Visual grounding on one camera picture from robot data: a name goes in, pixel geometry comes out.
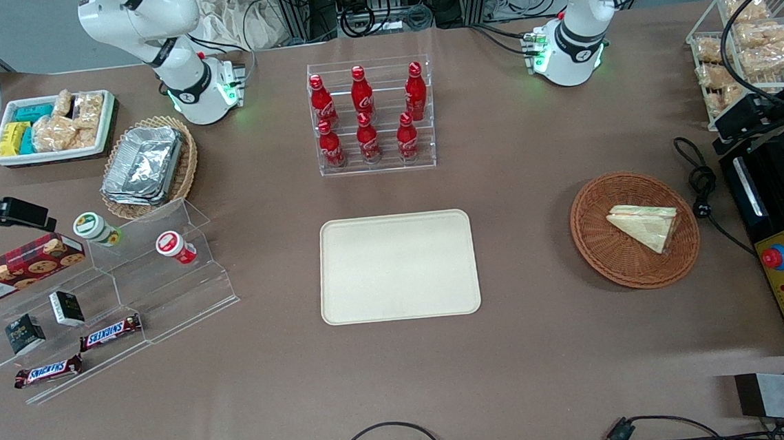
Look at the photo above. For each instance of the yellow snack packet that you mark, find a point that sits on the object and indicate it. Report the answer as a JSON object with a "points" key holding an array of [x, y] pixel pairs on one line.
{"points": [[12, 138]]}

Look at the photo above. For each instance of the teal snack packet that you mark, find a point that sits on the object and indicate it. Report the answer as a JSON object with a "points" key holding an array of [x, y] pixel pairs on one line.
{"points": [[34, 112], [27, 140]]}

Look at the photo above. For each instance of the red lid yogurt cup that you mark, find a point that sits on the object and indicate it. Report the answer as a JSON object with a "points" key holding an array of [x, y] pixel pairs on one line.
{"points": [[171, 246]]}

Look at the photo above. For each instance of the clear bag of puffed snacks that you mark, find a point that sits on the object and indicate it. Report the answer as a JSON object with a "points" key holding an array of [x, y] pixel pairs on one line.
{"points": [[89, 110], [87, 138], [63, 103], [53, 133]]}

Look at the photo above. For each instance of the clear bag of fried snacks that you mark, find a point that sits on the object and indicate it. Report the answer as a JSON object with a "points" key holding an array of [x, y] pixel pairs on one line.
{"points": [[748, 9], [712, 75], [708, 49], [718, 97], [767, 61], [765, 34]]}

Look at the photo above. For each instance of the beige cloth bag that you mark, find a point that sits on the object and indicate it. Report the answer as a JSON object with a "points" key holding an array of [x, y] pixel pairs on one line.
{"points": [[240, 20]]}

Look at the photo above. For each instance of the Snickers chocolate bar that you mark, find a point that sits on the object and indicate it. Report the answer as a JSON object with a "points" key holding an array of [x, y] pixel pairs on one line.
{"points": [[110, 332], [49, 372]]}

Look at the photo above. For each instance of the small black carton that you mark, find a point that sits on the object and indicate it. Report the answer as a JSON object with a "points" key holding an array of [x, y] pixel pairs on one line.
{"points": [[67, 308], [25, 334]]}

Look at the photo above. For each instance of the oval tan wicker basket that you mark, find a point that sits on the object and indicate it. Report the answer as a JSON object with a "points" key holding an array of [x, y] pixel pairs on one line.
{"points": [[188, 165]]}

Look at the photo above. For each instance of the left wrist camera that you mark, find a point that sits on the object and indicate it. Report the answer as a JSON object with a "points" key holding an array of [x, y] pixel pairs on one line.
{"points": [[747, 118]]}

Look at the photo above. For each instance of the beige plastic tray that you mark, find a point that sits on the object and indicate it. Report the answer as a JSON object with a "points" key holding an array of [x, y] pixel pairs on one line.
{"points": [[395, 268]]}

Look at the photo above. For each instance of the clear acrylic bottle rack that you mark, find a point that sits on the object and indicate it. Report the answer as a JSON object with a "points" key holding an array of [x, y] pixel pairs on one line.
{"points": [[388, 166]]}

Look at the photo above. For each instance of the triangle sandwich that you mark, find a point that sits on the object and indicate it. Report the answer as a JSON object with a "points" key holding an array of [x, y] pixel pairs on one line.
{"points": [[644, 224]]}

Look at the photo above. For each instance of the red Walkers cookie box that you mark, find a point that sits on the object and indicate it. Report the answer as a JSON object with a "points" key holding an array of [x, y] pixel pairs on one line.
{"points": [[19, 270]]}

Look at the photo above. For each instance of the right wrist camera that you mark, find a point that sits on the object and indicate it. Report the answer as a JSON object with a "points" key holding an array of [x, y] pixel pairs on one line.
{"points": [[26, 214]]}

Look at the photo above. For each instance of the round brown wicker basket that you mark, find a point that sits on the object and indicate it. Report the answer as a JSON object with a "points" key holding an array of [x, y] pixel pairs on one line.
{"points": [[615, 259]]}

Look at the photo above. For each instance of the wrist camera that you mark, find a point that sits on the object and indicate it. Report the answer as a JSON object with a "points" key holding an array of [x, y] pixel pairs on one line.
{"points": [[747, 118], [26, 214]]}

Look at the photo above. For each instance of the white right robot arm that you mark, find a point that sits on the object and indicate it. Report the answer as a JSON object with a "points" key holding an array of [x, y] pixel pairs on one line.
{"points": [[174, 63]]}

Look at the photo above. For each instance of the white rectangular snack bin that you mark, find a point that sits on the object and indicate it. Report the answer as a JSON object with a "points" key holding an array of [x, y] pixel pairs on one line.
{"points": [[49, 155]]}

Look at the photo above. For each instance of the clear acrylic stepped riser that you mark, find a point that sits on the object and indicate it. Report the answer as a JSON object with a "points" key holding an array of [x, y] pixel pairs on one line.
{"points": [[52, 395], [176, 297]]}

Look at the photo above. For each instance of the green lid yogurt cup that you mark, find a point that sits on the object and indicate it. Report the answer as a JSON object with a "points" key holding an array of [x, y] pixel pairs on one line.
{"points": [[92, 227]]}

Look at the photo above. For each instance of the red cola bottle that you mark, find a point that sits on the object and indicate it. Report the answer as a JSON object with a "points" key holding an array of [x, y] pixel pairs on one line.
{"points": [[321, 104], [368, 141], [415, 93], [362, 92], [407, 139], [332, 148]]}

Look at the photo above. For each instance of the stack of foil containers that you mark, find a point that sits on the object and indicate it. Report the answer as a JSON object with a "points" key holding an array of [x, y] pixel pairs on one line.
{"points": [[143, 165]]}

